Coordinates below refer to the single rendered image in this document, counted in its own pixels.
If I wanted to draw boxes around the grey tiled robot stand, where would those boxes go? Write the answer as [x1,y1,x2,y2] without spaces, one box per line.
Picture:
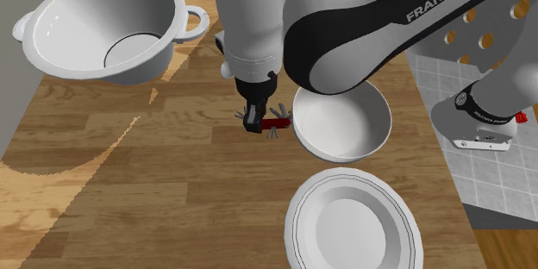
[404,51,538,232]

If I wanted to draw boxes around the white bowl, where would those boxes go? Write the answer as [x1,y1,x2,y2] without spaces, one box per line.
[291,79,393,165]

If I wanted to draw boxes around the red pocket knife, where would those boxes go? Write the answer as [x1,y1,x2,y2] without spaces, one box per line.
[235,103,293,141]

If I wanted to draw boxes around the white plate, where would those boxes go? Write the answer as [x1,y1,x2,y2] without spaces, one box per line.
[284,166,425,269]

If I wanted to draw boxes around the white pot with handles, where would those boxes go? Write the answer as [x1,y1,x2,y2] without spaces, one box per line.
[11,0,210,87]

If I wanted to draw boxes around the grey perforated sheet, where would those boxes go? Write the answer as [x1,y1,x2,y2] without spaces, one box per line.
[403,0,538,74]

